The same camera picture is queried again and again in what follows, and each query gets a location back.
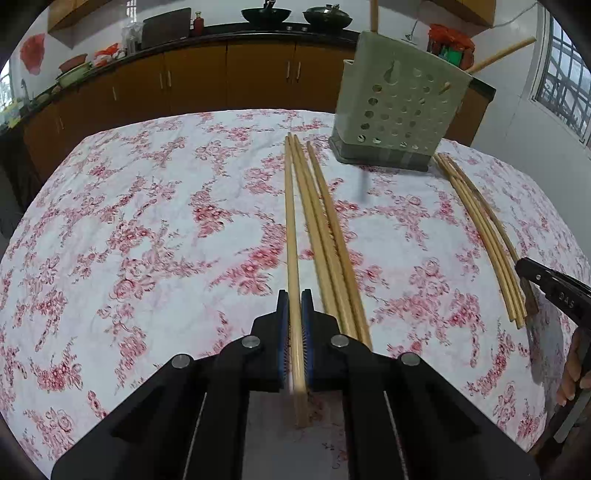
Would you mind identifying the dark brown cutting board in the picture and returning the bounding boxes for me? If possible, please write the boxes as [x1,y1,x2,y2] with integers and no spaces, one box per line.
[141,7,192,49]

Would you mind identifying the red wall sticker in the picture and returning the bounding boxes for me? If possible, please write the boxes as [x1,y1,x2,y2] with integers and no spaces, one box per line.
[19,33,47,76]

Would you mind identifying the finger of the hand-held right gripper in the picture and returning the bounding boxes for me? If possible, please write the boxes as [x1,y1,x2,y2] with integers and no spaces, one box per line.
[515,257,591,329]

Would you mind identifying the black wok with lid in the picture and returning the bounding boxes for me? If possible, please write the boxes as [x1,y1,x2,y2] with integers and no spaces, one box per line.
[302,4,354,29]

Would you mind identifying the wooden kitchen base cabinets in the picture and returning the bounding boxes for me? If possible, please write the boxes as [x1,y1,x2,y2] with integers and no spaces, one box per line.
[21,39,490,185]

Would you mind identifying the black kitchen countertop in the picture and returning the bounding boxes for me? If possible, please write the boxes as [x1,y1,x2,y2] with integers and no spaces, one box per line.
[0,23,497,139]

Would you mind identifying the bright side window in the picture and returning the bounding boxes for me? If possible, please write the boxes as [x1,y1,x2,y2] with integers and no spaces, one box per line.
[0,60,12,112]

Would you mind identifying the green perforated chopstick holder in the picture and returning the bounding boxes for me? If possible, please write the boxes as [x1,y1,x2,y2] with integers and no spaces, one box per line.
[329,30,474,174]

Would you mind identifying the green basin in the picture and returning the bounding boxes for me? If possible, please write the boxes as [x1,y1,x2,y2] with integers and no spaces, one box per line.
[55,64,93,88]

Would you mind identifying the clear plastic bag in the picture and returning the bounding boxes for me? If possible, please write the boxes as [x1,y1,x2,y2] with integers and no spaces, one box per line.
[121,22,144,52]

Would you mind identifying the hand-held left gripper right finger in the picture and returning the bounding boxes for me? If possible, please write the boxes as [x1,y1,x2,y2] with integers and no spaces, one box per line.
[300,288,541,480]

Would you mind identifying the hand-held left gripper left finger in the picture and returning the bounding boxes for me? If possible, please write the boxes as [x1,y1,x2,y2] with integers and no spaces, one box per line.
[51,290,291,480]

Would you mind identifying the red and white plastic bag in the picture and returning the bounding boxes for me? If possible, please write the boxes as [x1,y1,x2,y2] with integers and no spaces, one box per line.
[95,42,125,64]

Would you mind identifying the person's right hand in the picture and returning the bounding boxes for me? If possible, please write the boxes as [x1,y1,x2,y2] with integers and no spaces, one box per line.
[556,330,584,407]

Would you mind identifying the barred window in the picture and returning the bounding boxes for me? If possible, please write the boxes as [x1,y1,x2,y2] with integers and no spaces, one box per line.
[531,7,591,148]

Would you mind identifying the red bowl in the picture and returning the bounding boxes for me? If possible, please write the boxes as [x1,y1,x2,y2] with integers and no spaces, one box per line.
[59,53,88,73]

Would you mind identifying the red bag with bottles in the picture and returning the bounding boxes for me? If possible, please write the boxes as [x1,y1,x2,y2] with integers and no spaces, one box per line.
[427,24,476,70]

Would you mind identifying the bundle of chopsticks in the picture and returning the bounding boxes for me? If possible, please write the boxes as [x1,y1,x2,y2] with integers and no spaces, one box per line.
[440,154,527,329]

